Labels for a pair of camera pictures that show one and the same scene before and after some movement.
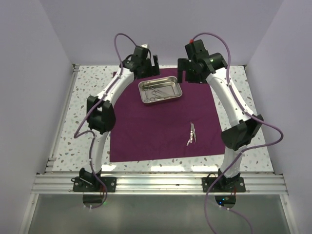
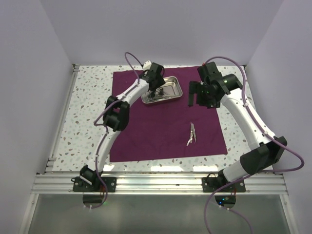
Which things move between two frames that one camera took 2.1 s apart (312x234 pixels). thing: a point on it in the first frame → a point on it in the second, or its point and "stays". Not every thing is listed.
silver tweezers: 192,129 stays
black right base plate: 225,185 stays
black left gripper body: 146,70 → 160,82
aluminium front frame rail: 159,184 stays
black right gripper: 184,65 → 195,87
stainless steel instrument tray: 160,89 stays
